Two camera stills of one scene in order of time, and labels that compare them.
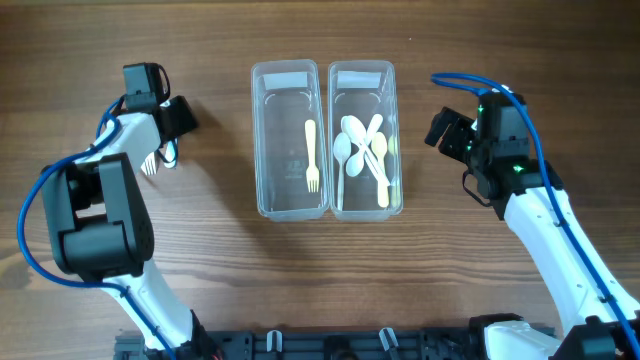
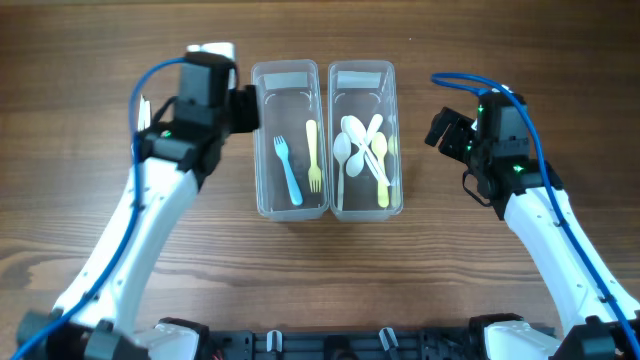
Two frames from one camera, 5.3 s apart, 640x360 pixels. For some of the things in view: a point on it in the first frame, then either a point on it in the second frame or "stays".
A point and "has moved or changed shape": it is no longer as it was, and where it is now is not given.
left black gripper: x=189 y=118 to x=247 y=108
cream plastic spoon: x=379 y=146 stays
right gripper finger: x=440 y=123 stays
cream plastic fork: x=312 y=173 stays
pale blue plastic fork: x=171 y=155 has moved or changed shape
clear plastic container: x=290 y=143 stays
